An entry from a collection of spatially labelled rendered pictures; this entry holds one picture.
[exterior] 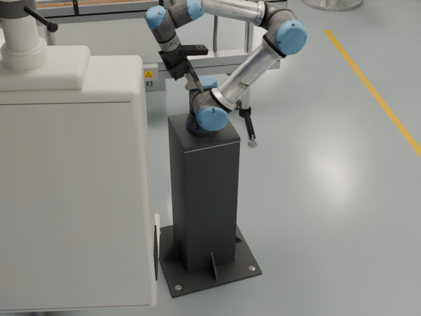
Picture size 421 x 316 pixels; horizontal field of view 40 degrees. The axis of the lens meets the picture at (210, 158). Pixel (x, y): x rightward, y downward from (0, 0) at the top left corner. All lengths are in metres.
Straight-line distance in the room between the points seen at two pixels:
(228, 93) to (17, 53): 1.07
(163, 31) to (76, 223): 0.80
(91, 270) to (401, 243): 1.95
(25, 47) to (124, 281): 0.72
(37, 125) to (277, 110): 2.86
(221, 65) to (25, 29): 2.34
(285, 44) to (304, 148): 1.66
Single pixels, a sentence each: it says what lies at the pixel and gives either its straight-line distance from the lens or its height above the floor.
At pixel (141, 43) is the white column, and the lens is 4.05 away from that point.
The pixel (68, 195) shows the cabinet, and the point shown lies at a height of 1.26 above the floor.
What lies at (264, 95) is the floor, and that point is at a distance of 4.18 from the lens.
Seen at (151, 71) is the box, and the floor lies 0.52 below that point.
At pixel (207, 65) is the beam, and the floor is 0.50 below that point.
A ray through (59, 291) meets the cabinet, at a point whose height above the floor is 0.90.
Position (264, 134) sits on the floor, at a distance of 3.78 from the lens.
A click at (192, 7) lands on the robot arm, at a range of 2.01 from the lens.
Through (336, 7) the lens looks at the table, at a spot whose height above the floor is 0.03.
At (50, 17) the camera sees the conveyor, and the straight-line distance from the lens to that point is 3.28.
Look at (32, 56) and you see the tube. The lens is 1.30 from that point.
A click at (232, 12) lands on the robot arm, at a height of 1.32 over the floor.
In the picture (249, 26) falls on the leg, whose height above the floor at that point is 0.73.
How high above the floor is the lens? 2.20
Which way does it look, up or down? 38 degrees down
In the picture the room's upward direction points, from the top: straight up
